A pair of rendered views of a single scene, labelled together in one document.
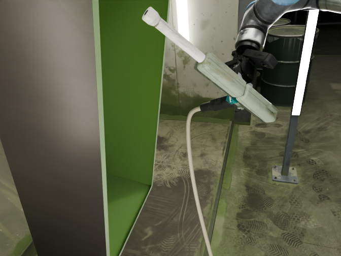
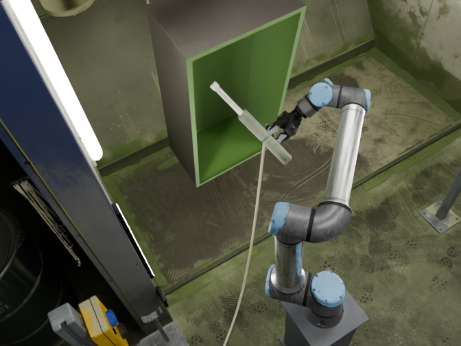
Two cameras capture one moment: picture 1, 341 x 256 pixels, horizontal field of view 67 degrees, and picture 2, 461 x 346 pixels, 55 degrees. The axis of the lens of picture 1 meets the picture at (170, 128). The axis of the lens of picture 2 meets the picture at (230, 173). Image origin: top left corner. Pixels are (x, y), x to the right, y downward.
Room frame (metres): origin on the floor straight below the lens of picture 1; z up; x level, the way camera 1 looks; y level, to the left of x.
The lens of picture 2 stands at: (-0.36, -0.99, 2.77)
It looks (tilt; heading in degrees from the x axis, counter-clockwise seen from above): 53 degrees down; 45
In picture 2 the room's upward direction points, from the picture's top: 7 degrees counter-clockwise
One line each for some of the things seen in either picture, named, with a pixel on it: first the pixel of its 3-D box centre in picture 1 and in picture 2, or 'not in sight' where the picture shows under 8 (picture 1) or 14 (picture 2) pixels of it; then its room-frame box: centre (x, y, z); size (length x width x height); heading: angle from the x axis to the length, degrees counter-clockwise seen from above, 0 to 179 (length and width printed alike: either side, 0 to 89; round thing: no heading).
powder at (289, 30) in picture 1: (291, 31); not in sight; (3.09, -1.52, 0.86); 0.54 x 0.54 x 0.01
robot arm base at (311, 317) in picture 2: not in sight; (324, 305); (0.40, -0.73, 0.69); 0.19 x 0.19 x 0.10
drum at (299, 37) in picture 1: (286, 66); not in sight; (3.09, -1.52, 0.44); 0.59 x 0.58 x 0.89; 174
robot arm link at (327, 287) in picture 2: not in sight; (324, 293); (0.40, -0.72, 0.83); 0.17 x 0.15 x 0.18; 113
